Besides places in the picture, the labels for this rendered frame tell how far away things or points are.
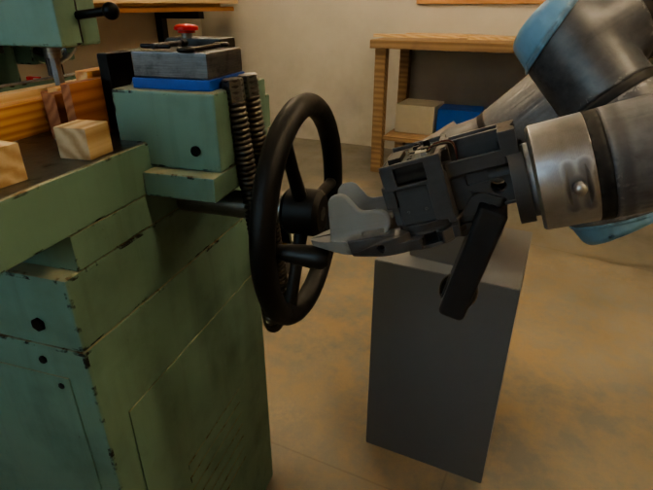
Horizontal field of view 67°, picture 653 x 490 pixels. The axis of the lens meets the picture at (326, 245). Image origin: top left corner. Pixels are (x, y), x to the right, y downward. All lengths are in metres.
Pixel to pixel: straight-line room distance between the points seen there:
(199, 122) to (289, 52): 3.74
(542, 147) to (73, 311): 0.47
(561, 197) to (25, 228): 0.45
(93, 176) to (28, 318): 0.17
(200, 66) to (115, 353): 0.34
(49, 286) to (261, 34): 3.97
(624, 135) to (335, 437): 1.15
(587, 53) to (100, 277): 0.54
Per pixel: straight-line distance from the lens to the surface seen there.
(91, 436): 0.69
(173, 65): 0.60
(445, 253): 1.07
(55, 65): 0.76
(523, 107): 0.99
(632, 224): 0.97
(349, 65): 4.08
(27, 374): 0.68
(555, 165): 0.41
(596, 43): 0.56
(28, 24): 0.74
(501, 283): 1.04
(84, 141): 0.57
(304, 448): 1.39
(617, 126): 0.42
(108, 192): 0.58
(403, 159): 0.44
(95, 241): 0.58
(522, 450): 1.48
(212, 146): 0.58
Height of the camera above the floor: 1.05
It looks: 26 degrees down
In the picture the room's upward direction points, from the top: straight up
